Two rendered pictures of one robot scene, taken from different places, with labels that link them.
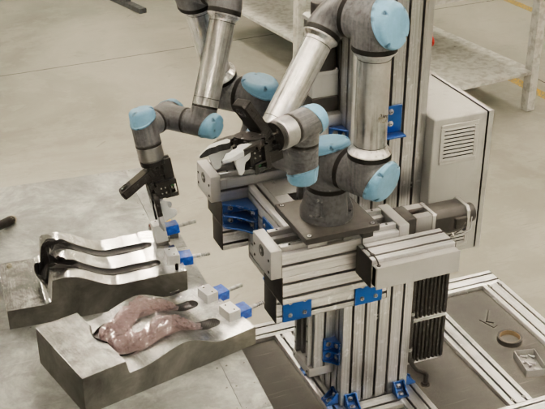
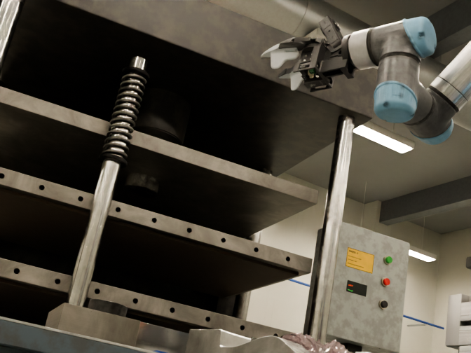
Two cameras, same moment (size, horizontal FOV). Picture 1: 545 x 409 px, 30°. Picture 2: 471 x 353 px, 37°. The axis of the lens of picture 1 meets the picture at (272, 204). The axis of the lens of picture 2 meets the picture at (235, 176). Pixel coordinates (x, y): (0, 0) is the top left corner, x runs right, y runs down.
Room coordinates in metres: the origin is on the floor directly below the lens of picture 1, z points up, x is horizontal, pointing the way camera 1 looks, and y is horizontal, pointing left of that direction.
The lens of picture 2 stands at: (1.96, -1.19, 0.69)
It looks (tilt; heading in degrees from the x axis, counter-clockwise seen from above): 21 degrees up; 90
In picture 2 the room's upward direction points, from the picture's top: 11 degrees clockwise
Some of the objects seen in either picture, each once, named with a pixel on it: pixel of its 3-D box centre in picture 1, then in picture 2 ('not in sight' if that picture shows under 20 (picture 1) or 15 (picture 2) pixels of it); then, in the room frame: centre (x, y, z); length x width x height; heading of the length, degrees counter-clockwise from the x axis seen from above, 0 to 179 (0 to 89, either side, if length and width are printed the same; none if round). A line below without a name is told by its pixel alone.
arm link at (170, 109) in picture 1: (169, 116); not in sight; (2.73, 0.30, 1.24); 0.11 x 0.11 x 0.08; 61
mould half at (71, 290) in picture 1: (91, 269); not in sight; (2.49, 0.52, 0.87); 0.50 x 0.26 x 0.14; 109
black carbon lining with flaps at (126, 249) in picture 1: (96, 255); not in sight; (2.49, 0.50, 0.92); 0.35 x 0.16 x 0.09; 109
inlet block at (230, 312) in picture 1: (244, 309); not in sight; (2.30, 0.08, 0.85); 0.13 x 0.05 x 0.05; 126
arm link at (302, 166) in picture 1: (297, 160); (400, 92); (2.23, -0.06, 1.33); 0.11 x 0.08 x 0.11; 48
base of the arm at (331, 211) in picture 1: (327, 198); not in sight; (2.51, -0.15, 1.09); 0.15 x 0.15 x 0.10
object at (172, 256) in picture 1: (187, 256); not in sight; (2.52, 0.24, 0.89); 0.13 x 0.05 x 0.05; 109
